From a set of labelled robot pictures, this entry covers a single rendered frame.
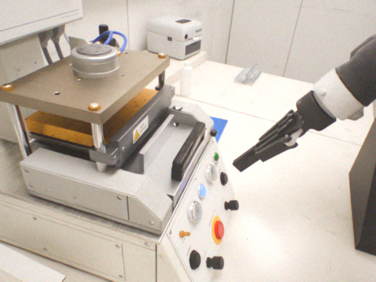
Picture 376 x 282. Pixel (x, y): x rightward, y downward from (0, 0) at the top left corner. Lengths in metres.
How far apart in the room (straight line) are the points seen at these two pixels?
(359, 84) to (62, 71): 0.50
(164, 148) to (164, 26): 1.08
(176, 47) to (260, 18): 1.57
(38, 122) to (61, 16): 0.24
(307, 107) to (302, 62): 2.46
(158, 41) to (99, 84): 1.15
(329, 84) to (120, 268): 0.49
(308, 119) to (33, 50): 0.55
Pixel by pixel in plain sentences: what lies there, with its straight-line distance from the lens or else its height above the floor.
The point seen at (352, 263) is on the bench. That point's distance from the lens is 0.80.
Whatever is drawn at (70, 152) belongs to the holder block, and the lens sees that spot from 0.57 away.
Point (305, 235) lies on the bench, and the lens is 0.80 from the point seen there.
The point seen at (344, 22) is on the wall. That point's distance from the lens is 2.96.
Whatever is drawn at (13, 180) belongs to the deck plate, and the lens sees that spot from 0.64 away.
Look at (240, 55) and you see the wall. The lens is 3.16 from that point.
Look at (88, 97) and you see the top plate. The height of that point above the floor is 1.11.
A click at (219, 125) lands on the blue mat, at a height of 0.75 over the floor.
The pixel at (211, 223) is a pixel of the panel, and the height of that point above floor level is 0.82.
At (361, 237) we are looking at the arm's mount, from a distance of 0.81.
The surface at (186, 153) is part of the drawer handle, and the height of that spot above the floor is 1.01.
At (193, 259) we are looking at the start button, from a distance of 0.57.
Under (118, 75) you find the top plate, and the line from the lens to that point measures 0.55.
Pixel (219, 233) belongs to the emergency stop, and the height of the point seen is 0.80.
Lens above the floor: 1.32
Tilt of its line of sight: 34 degrees down
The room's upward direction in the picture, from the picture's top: 4 degrees clockwise
